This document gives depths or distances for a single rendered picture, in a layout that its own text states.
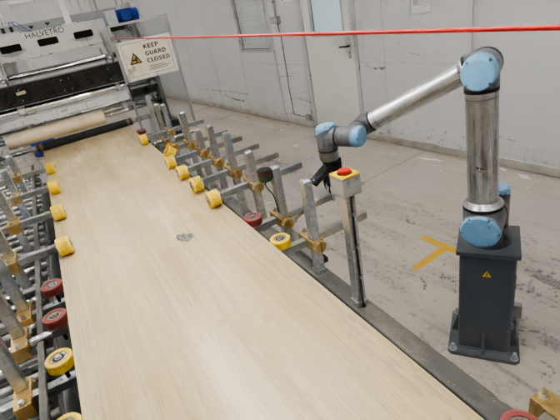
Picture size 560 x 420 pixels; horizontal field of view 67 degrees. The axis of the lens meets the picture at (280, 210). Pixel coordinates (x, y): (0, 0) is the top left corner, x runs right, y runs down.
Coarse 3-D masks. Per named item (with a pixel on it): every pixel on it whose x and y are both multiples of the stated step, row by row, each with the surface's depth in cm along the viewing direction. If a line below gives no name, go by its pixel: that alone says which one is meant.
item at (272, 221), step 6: (318, 198) 201; (324, 198) 201; (330, 198) 203; (300, 204) 199; (318, 204) 201; (288, 210) 196; (294, 210) 195; (300, 210) 197; (294, 216) 196; (264, 222) 189; (270, 222) 191; (276, 222) 192; (258, 228) 188; (264, 228) 190
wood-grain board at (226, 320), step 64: (64, 192) 261; (128, 192) 241; (192, 192) 224; (64, 256) 186; (128, 256) 176; (192, 256) 167; (256, 256) 159; (128, 320) 138; (192, 320) 133; (256, 320) 127; (320, 320) 123; (128, 384) 114; (192, 384) 110; (256, 384) 106; (320, 384) 103; (384, 384) 100
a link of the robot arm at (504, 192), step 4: (500, 184) 180; (504, 184) 180; (500, 188) 177; (504, 188) 176; (508, 188) 176; (500, 192) 175; (504, 192) 175; (508, 192) 176; (500, 196) 175; (504, 196) 176; (508, 196) 177; (504, 200) 176; (508, 200) 178; (504, 204) 175; (508, 204) 178; (508, 208) 179; (508, 212) 182; (508, 216) 183; (504, 224) 182
